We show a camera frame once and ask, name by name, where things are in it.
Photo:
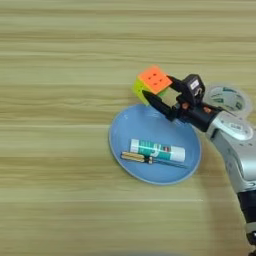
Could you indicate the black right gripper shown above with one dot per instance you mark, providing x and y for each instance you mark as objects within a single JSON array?
[{"x": 196, "y": 116}]

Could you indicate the orange green puzzle cube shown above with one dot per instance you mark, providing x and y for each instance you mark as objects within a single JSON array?
[{"x": 153, "y": 80}]

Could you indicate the white teal glue stick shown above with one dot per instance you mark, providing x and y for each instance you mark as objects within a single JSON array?
[{"x": 160, "y": 150}]

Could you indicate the clear adhesive tape roll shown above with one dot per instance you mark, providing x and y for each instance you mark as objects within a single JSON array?
[{"x": 245, "y": 100}]

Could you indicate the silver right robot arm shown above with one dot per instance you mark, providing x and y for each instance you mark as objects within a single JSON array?
[{"x": 236, "y": 156}]

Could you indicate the blue round plate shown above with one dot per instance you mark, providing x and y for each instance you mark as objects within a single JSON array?
[{"x": 133, "y": 133}]

